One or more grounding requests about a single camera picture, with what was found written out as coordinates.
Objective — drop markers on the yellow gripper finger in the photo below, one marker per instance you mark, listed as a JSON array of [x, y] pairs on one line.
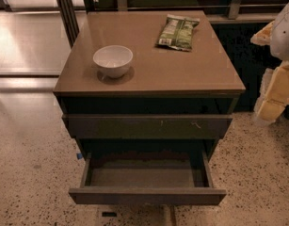
[[274, 93], [262, 37]]

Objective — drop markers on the drawer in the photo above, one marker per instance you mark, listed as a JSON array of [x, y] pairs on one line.
[[158, 178], [147, 126]]

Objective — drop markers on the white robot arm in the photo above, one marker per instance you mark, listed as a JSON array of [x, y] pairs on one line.
[[279, 40]]

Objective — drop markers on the brown drawer cabinet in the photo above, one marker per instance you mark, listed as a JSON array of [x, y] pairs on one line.
[[160, 81]]

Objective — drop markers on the top drawer front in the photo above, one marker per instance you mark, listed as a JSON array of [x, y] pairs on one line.
[[147, 126]]

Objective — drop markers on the green snack bag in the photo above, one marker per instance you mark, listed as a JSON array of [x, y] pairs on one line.
[[177, 32]]

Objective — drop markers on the white ceramic bowl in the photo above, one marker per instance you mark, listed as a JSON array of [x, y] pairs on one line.
[[113, 61]]

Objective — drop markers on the black floor marker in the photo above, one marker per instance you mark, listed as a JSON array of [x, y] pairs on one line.
[[109, 214]]

